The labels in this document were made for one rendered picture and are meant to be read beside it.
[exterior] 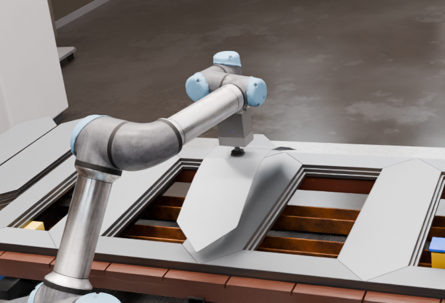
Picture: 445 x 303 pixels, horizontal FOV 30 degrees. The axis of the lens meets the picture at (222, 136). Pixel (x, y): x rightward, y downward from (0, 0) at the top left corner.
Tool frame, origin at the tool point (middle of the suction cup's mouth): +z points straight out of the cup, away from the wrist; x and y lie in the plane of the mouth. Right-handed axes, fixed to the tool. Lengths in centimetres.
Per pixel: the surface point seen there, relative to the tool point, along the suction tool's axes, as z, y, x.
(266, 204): 15.7, -6.7, -1.5
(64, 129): 16, 98, -46
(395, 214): 15.5, -45.0, -3.5
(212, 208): 5.8, -1.0, 21.6
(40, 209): 18, 68, 12
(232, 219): 7.2, -8.1, 24.0
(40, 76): 59, 258, -231
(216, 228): 8.8, -4.5, 27.1
